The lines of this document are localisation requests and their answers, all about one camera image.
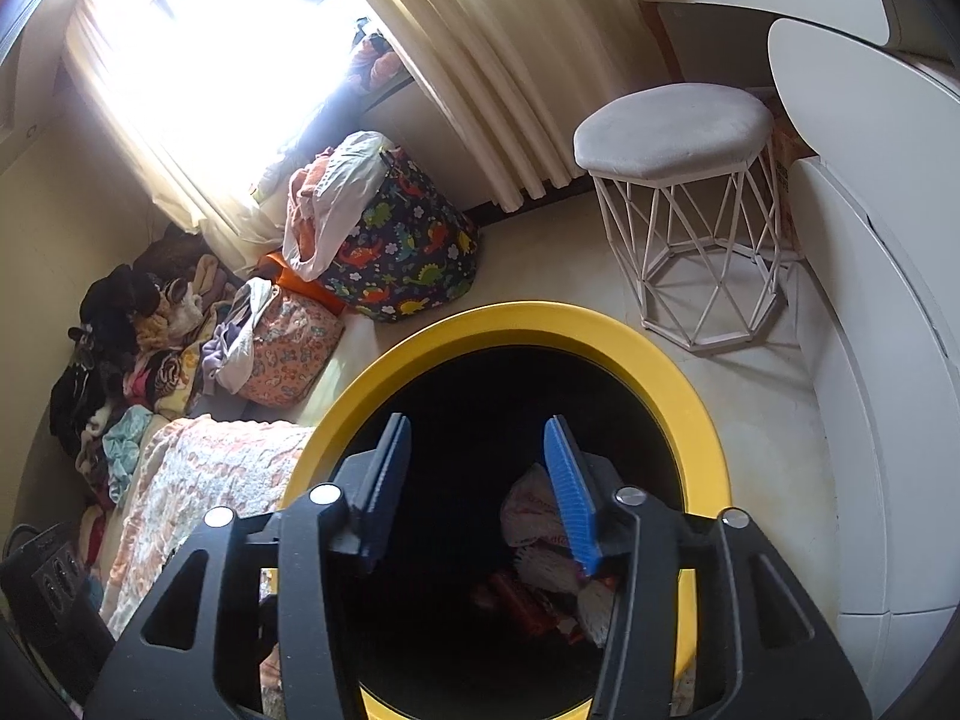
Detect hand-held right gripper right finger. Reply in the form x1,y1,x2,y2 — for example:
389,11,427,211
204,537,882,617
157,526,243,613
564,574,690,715
544,416,875,720

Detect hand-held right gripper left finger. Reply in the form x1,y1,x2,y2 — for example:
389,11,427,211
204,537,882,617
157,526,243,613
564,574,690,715
82,412,413,720

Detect white printed plastic bag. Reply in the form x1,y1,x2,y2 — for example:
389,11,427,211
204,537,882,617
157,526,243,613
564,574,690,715
501,463,593,548

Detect white foam net sleeve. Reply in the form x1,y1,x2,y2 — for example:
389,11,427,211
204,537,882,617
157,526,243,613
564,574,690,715
514,544,616,650

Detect red packet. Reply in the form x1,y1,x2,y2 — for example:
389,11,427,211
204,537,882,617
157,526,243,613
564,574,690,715
472,570,578,642

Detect yellow-rimmed trash bin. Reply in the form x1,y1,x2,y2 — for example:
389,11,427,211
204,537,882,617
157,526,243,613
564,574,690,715
259,302,732,720

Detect floral fabric bag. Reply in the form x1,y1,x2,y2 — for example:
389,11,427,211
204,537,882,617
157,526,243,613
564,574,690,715
240,289,347,406

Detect teal cloth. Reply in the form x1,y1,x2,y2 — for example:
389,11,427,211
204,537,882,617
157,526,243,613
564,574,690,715
101,405,155,507

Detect orange and white blanket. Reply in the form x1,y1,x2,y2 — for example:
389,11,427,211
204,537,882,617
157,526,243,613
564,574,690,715
97,414,320,720

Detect white and purple clothing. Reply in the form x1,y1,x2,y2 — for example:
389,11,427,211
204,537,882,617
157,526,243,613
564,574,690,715
201,277,272,397

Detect orange bag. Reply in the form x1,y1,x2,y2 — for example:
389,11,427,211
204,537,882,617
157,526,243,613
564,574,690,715
259,251,346,312

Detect dinosaur print laundry basket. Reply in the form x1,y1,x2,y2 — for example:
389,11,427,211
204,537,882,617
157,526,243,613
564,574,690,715
319,150,481,323

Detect pile of clothes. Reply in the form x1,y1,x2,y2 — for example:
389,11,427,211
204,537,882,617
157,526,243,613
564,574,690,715
49,236,248,563

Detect white cloth on bag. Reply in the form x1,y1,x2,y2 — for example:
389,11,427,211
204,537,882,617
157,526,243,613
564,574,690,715
281,131,398,282

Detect cream curtain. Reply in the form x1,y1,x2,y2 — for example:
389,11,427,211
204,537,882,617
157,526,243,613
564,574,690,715
64,0,286,278
322,0,653,215

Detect white curved cabinet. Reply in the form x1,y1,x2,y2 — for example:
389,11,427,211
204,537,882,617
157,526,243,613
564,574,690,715
791,154,960,691

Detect clothes heap on windowsill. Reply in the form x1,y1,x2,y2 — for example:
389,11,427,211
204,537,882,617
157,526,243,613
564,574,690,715
349,19,413,91

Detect window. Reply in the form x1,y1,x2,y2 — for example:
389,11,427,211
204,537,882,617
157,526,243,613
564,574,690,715
90,0,361,166

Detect white rounded furniture panel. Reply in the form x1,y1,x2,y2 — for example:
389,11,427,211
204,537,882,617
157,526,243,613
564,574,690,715
769,17,960,158

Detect white wire-frame stool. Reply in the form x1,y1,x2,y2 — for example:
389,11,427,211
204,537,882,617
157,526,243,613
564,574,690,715
574,84,788,355

